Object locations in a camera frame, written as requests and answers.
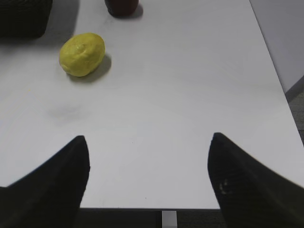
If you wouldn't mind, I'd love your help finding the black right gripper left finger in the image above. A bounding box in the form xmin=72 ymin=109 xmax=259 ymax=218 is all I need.
xmin=0 ymin=135 xmax=90 ymax=228

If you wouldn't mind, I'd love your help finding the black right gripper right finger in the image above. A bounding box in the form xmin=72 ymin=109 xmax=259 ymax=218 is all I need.
xmin=208 ymin=133 xmax=304 ymax=228

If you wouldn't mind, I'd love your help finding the dark woven wicker basket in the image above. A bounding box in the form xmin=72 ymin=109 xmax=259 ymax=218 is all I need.
xmin=0 ymin=0 xmax=53 ymax=38

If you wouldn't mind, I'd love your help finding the grey table leg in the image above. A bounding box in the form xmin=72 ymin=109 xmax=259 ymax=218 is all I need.
xmin=161 ymin=210 xmax=178 ymax=228

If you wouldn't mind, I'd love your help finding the yellow lemon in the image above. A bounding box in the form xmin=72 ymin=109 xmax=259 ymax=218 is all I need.
xmin=59 ymin=33 xmax=105 ymax=77

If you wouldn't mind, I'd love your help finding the dark red apple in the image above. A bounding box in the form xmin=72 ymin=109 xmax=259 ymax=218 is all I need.
xmin=104 ymin=0 xmax=139 ymax=17

